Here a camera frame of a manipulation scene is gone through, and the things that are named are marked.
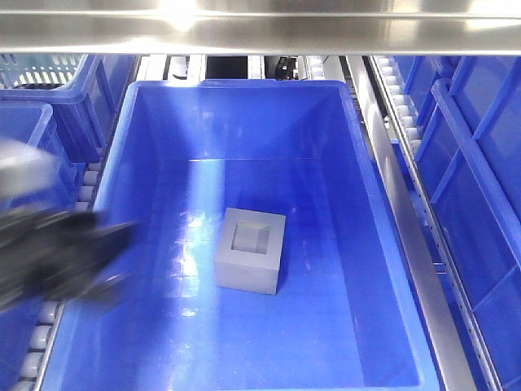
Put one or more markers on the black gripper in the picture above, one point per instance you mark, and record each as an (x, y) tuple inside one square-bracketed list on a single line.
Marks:
[(59, 256)]

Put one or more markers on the gray square hollow base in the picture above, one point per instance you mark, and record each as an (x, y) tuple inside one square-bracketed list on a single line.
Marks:
[(248, 253)]

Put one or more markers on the blue bin holding basket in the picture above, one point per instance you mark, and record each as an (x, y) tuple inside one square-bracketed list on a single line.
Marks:
[(85, 109)]

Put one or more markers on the large blue target bin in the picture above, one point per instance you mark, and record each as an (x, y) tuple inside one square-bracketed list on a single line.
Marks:
[(343, 316)]

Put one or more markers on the blue bin right side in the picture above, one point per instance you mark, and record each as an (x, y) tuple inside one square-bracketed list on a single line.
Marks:
[(466, 111)]

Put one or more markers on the light blue plastic basket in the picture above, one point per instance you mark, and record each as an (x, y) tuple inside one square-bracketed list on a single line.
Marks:
[(38, 71)]

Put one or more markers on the steel roller shelf frame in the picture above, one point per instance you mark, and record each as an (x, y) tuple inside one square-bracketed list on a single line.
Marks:
[(350, 28)]

